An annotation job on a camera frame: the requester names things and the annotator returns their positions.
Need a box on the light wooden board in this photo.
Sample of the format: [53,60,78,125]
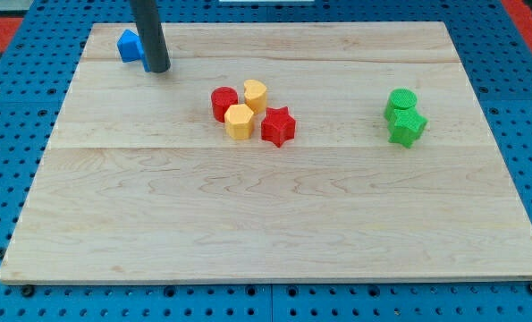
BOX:
[0,21,532,285]

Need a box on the red star block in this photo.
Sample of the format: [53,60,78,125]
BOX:
[261,106,296,148]

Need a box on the yellow hexagon block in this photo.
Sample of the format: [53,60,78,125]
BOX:
[224,104,254,140]

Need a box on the yellow heart block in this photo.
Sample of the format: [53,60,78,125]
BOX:
[243,80,267,114]

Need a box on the red cylinder block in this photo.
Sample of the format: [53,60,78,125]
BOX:
[210,87,239,123]

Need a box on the green cylinder block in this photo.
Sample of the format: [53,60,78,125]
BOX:
[384,88,418,121]

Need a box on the green star block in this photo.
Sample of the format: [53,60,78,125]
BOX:
[388,108,428,148]

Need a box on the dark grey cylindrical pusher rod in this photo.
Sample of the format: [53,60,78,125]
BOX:
[130,0,171,73]

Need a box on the blue block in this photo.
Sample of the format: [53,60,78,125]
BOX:
[117,30,150,72]

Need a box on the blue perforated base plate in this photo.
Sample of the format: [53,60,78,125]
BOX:
[0,1,532,321]

